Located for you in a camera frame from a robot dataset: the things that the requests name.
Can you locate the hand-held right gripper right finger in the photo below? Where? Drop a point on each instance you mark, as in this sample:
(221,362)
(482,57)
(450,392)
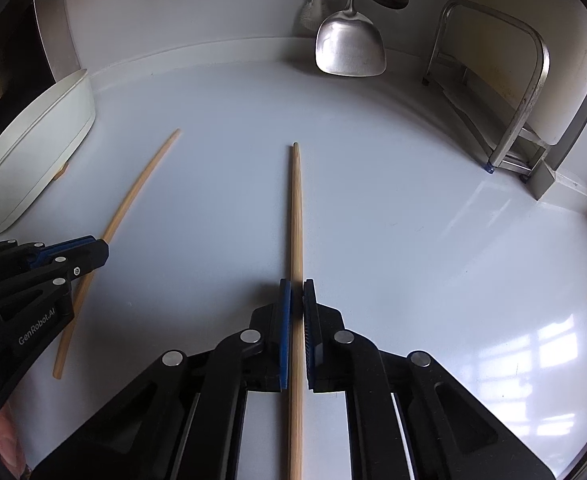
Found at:
(313,340)

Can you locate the metal spatula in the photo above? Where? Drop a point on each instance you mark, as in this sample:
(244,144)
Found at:
(348,45)

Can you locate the white round basin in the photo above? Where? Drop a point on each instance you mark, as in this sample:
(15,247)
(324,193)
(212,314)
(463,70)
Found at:
(33,160)

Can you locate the long wooden chopstick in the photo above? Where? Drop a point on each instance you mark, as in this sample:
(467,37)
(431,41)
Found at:
(138,180)
(297,220)

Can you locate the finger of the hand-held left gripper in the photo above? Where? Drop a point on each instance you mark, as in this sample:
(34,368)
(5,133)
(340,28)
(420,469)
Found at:
(33,255)
(91,257)

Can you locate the metal cutting board rack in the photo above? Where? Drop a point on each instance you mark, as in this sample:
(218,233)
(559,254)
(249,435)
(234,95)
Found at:
(527,100)

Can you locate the pale cutting board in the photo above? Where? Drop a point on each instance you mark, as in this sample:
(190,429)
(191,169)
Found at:
(493,35)

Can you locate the person's left hand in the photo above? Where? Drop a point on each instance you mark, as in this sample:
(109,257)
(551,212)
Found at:
(6,440)

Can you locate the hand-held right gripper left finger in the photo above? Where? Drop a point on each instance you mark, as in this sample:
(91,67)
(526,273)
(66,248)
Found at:
(285,340)

